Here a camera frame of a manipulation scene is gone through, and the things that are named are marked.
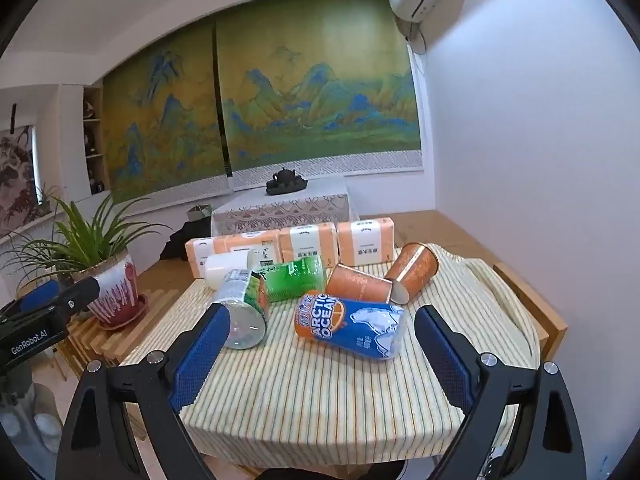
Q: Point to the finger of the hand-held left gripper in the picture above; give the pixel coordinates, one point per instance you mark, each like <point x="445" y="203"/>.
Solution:
<point x="41" y="295"/>
<point x="77" y="290"/>

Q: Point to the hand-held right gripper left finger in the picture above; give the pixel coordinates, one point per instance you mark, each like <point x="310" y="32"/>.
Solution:
<point x="199" y="356"/>

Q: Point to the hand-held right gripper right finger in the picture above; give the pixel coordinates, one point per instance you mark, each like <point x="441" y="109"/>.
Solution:
<point x="446" y="356"/>

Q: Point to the foil-lidded green white cup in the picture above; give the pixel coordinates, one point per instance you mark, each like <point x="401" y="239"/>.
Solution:
<point x="242" y="312"/>

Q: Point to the white plastic cup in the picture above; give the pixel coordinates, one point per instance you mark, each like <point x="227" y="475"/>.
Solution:
<point x="225" y="267"/>

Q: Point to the orange paper cup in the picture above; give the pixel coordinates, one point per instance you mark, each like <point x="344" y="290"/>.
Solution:
<point x="412" y="270"/>
<point x="357" y="285"/>

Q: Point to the potted green plant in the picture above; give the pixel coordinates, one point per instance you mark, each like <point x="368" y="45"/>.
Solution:
<point x="107" y="280"/>

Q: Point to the red pot saucer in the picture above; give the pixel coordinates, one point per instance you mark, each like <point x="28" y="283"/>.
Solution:
<point x="137" y="312"/>

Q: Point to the wooden slatted stand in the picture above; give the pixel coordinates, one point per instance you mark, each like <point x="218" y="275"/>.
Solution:
<point x="125" y="347"/>

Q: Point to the wooden table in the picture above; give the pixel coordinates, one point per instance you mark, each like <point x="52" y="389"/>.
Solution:
<point x="530" y="305"/>

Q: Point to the blue drink can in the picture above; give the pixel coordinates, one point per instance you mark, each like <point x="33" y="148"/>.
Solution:
<point x="350" y="327"/>

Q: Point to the black bag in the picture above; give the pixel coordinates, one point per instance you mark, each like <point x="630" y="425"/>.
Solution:
<point x="182" y="245"/>

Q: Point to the orange tissue pack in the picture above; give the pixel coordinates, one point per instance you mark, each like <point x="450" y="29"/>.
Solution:
<point x="225" y="246"/>
<point x="305" y="241"/>
<point x="365" y="240"/>

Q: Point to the striped yellow tablecloth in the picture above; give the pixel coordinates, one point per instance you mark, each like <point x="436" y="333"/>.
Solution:
<point x="325" y="400"/>

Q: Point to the small green box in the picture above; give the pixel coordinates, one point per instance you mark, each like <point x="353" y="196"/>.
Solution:
<point x="199" y="212"/>

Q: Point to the white patterned cloth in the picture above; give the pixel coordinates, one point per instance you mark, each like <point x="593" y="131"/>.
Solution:
<point x="280" y="210"/>

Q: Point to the dark teapot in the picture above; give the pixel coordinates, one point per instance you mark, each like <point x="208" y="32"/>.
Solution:
<point x="285" y="180"/>

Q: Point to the air conditioner pipe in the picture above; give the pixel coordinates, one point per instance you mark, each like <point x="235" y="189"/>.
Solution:
<point x="417" y="35"/>

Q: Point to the red leaf wall hanging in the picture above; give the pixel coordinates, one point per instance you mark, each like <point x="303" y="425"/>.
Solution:
<point x="17" y="180"/>

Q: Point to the wooden wall shelf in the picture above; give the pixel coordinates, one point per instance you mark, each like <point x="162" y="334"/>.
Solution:
<point x="95" y="140"/>

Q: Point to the green landscape wall painting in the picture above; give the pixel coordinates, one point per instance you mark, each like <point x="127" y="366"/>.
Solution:
<point x="160" y="125"/>
<point x="320" y="100"/>

